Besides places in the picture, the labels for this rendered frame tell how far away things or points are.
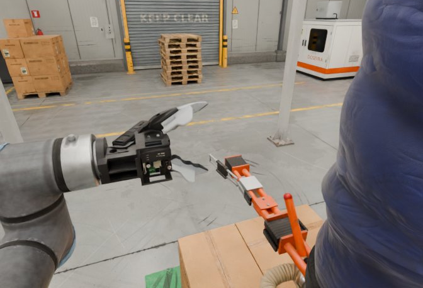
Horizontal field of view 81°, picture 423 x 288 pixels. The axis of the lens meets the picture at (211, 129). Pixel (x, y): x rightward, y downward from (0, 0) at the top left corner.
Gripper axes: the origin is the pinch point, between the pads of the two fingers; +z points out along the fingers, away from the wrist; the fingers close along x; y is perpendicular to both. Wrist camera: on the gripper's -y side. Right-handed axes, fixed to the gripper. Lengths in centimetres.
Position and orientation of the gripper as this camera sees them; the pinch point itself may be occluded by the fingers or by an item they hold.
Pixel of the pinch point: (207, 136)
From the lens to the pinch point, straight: 49.5
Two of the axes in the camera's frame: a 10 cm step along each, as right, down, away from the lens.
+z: 9.5, -1.3, 2.9
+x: 0.0, -9.1, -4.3
